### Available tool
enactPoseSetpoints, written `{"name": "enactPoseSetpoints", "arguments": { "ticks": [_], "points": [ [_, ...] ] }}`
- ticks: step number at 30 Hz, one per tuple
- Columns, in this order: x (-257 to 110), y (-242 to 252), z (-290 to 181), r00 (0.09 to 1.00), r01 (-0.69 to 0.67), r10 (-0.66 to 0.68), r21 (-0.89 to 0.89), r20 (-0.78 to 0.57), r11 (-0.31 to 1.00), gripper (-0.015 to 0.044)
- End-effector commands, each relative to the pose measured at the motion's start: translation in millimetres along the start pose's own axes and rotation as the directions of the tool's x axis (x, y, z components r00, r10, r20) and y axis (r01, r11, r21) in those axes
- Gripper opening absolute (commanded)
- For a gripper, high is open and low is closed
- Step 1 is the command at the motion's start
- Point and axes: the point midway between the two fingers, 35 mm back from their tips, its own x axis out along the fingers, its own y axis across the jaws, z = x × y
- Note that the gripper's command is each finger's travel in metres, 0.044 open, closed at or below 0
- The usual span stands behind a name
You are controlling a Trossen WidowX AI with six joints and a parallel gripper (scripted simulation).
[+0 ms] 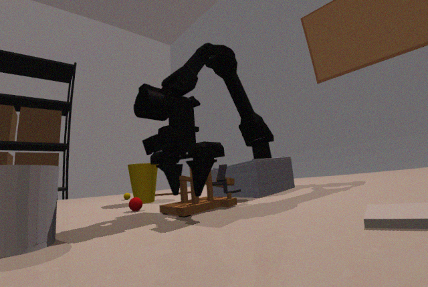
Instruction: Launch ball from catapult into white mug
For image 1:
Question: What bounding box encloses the yellow tapered cup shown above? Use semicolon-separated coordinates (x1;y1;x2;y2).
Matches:
128;163;158;204

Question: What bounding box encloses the red ball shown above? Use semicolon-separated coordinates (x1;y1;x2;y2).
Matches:
129;197;142;211

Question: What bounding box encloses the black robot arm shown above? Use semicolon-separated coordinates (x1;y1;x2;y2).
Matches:
133;43;274;159

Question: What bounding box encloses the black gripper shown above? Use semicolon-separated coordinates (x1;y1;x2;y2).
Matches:
150;120;225;197

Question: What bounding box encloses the grey cylinder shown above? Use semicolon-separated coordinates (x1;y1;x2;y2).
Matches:
0;165;60;258

